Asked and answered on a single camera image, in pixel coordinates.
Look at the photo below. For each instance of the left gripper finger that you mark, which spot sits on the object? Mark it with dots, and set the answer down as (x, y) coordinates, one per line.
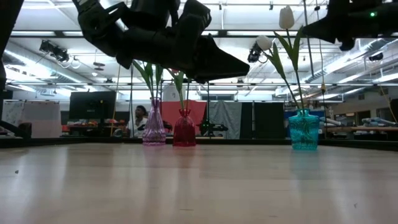
(214, 79)
(211, 59)

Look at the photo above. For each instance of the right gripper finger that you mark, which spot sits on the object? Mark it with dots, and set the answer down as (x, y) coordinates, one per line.
(329, 29)

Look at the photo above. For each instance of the white artificial tulip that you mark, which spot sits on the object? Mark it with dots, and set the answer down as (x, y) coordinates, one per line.
(308, 40)
(264, 42)
(286, 17)

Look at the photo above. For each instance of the pink artificial tulip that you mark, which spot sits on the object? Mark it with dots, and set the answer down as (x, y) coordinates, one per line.
(141, 73)
(158, 74)
(149, 73)

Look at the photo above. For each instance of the dark red artificial tulip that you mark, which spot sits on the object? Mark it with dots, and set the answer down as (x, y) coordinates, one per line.
(179, 84)
(187, 96)

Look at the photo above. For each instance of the red glass vase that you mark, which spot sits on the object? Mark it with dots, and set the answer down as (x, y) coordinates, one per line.
(184, 130)

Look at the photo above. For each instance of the pink glass vase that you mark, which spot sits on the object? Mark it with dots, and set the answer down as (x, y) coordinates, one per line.
(154, 127)

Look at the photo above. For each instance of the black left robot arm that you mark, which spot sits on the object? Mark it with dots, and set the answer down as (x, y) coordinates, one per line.
(99, 31)

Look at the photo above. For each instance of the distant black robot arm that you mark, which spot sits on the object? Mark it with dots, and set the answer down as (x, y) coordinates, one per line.
(211, 127)

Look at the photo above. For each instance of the teal glass vase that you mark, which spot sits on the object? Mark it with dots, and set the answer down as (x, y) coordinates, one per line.
(304, 130)

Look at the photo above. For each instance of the red cloth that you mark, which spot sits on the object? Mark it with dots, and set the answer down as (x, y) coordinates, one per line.
(199, 115)

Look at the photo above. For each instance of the grey cloth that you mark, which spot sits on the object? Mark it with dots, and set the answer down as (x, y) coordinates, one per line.
(225, 119)

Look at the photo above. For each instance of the black panel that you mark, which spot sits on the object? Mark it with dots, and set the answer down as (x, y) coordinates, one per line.
(269, 119)

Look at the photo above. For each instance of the person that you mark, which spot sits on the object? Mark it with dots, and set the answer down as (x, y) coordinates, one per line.
(140, 121)

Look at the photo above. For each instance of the black monitor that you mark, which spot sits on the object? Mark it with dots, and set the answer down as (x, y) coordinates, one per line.
(92, 105)

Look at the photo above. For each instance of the wooden work table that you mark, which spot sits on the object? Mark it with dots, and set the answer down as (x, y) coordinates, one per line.
(360, 128)

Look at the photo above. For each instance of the white board panel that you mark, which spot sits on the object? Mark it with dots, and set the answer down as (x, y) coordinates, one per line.
(37, 118)

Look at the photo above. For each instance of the ceiling mounted camera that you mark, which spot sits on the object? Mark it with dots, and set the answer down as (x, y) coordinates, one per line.
(254, 54)
(54, 51)

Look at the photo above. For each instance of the black aluminium table frame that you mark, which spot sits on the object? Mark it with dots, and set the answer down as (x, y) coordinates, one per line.
(248, 141)

